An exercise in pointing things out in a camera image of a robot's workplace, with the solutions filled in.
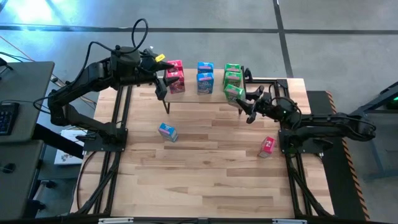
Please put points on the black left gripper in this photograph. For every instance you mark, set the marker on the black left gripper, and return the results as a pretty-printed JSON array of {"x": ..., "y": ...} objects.
[{"x": 149, "y": 68}]

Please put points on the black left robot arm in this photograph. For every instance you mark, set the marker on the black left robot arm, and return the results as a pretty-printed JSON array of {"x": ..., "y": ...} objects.
[{"x": 77, "y": 84}]

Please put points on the grey desk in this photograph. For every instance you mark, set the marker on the grey desk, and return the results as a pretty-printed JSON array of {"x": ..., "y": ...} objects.
[
  {"x": 18, "y": 193},
  {"x": 25, "y": 84}
]

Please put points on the black metal rig frame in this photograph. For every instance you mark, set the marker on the black metal rig frame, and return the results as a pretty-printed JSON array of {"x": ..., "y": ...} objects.
[{"x": 283, "y": 83}]

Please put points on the grey metal stand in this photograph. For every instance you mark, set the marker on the grey metal stand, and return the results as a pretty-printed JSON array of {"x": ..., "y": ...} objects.
[{"x": 377, "y": 155}]

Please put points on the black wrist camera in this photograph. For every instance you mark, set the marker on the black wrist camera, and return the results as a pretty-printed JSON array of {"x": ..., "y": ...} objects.
[
  {"x": 161, "y": 92},
  {"x": 251, "y": 118}
]

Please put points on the red Froot Loops cereal box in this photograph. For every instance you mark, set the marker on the red Froot Loops cereal box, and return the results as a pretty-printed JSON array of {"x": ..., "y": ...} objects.
[
  {"x": 266, "y": 146},
  {"x": 178, "y": 88},
  {"x": 175, "y": 64}
]

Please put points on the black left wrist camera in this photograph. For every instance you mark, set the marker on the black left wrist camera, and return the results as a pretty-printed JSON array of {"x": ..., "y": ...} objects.
[{"x": 161, "y": 92}]

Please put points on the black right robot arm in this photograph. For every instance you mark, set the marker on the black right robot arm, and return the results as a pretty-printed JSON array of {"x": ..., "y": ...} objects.
[{"x": 335, "y": 119}]

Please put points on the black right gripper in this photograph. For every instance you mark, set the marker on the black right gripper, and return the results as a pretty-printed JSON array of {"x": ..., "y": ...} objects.
[{"x": 273, "y": 109}]

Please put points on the black keyboard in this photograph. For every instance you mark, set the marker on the black keyboard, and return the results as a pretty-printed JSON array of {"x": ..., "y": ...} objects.
[{"x": 7, "y": 118}]

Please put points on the green Apple Jacks cereal box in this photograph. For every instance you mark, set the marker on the green Apple Jacks cereal box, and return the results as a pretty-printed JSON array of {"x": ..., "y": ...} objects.
[
  {"x": 233, "y": 92},
  {"x": 233, "y": 67},
  {"x": 232, "y": 78}
]

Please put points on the white printed box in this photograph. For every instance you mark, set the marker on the white printed box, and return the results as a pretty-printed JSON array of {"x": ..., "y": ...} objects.
[{"x": 66, "y": 155}]

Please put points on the black desk support beam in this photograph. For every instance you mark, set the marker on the black desk support beam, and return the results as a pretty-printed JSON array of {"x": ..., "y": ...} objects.
[{"x": 53, "y": 138}]

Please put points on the black computer mouse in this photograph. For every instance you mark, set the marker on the black computer mouse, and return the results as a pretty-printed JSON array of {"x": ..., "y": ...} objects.
[{"x": 9, "y": 168}]

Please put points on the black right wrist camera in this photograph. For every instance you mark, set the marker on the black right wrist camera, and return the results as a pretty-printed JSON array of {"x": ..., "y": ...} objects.
[{"x": 251, "y": 118}]

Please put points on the black hazard striped floor mat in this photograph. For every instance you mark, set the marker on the black hazard striped floor mat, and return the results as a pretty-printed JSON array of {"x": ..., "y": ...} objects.
[{"x": 339, "y": 186}]

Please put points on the yellow tag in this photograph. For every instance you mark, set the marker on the yellow tag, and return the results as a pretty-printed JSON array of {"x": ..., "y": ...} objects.
[{"x": 160, "y": 58}]

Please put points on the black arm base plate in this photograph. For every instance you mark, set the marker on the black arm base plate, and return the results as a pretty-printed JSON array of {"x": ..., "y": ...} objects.
[
  {"x": 93, "y": 145},
  {"x": 314, "y": 146}
]

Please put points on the white bracket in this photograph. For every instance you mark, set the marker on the white bracket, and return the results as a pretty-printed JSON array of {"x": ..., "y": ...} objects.
[
  {"x": 289, "y": 221},
  {"x": 115, "y": 221}
]

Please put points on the blue Rice Krispies cereal box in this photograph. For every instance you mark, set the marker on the blue Rice Krispies cereal box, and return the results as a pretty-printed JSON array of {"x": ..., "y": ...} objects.
[
  {"x": 205, "y": 84},
  {"x": 205, "y": 66},
  {"x": 168, "y": 132}
]

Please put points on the green lit device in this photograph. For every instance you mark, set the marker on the green lit device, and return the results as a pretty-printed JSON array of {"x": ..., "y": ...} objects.
[{"x": 393, "y": 104}]

